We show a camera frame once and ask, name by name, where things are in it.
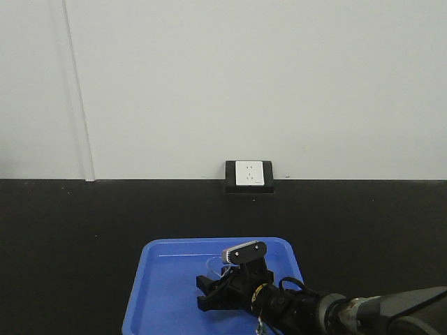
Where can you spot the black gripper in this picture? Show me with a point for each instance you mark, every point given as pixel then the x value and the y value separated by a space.
pixel 235 289

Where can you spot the clear glass beaker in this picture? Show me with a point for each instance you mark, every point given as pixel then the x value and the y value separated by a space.
pixel 216 269

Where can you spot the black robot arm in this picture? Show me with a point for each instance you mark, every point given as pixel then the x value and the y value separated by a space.
pixel 293 308

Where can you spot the blue plastic tray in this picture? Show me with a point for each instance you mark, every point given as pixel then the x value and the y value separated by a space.
pixel 163 299

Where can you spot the black socket mounting box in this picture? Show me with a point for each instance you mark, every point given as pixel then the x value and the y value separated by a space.
pixel 231 188

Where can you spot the white wall power socket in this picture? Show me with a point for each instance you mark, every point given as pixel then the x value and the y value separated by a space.
pixel 249 173

